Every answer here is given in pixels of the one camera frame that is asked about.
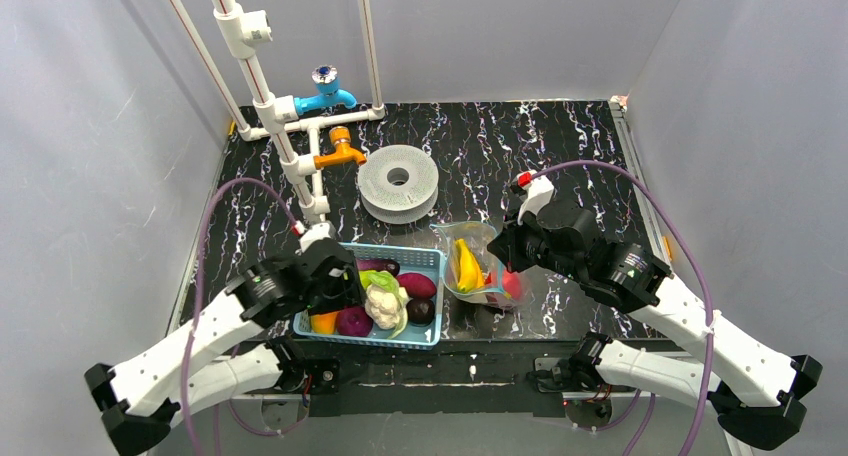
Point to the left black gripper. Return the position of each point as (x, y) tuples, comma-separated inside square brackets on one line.
[(337, 283)]

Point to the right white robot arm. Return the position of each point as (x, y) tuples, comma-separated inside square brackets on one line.
[(756, 392)]

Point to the white cauliflower with leaves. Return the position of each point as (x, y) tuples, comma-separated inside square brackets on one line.
[(385, 301)]

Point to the orange carrot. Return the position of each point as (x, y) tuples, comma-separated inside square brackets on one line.
[(324, 324)]

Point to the grey filament spool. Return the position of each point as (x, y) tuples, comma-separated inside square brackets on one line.
[(398, 184)]

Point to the magenta sweet potato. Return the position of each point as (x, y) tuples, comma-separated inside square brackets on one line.
[(417, 286)]

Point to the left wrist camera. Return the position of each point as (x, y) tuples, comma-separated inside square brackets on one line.
[(307, 235)]

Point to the black base frame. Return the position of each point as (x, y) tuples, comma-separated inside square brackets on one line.
[(454, 377)]

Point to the large yellow banana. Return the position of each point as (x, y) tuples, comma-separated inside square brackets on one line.
[(478, 271)]

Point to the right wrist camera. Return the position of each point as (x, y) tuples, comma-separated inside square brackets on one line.
[(535, 190)]

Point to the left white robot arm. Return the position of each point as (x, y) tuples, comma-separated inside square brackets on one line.
[(142, 399)]

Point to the dark round plum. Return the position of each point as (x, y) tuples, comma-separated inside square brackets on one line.
[(421, 312)]

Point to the clear zip top bag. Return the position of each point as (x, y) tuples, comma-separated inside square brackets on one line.
[(477, 236)]

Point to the white pvc pipe frame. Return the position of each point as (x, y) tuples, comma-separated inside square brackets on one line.
[(297, 139)]

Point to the small yellow banana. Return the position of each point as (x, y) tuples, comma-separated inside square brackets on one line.
[(466, 276)]

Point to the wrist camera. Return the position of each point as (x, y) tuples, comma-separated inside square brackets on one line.
[(307, 235), (535, 190)]

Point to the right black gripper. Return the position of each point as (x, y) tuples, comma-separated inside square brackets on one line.
[(507, 246)]

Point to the light blue plastic basket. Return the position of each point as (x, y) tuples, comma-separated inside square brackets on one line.
[(428, 262)]

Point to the purple eggplant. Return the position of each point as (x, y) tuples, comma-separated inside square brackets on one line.
[(379, 264)]

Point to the blue faucet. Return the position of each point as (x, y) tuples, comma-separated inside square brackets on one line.
[(329, 93)]

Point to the orange faucet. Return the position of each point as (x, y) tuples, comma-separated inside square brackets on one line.
[(343, 152)]

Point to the red apple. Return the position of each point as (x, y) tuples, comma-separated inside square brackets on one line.
[(508, 292)]

